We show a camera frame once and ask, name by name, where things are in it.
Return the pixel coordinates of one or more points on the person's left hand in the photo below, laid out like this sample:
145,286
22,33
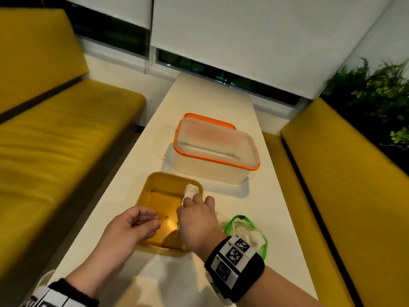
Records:
131,230

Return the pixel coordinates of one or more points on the person's right hand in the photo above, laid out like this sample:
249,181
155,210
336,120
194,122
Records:
198,227

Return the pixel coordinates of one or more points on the clear plastic bag green zip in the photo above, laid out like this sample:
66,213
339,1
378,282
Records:
227,228

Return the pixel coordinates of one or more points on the translucent yellow tray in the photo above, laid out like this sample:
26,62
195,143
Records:
156,201

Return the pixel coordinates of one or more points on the person's right forearm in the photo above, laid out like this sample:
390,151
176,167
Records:
281,294

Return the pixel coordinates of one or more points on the person's left forearm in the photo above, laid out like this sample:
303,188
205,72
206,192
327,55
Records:
92,271

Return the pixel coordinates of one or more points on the clear container orange rim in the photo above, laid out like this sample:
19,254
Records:
204,172

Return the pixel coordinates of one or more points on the black right wrist marker band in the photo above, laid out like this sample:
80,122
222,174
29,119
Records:
249,274

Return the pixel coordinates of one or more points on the black wrist marker band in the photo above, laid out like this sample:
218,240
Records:
73,290
249,274

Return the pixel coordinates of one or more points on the black left wrist marker band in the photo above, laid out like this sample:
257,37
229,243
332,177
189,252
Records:
73,290

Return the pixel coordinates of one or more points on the yellow bench seat cushion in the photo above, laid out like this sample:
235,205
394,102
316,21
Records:
287,188
57,156

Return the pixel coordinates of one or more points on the orange container lid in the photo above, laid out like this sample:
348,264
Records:
207,119

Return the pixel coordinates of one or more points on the dark window pane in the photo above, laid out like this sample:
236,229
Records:
112,38
223,76

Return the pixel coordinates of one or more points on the white roller blind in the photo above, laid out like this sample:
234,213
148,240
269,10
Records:
255,38
112,9
386,35

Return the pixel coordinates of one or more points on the green artificial plants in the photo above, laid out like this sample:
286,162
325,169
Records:
367,89

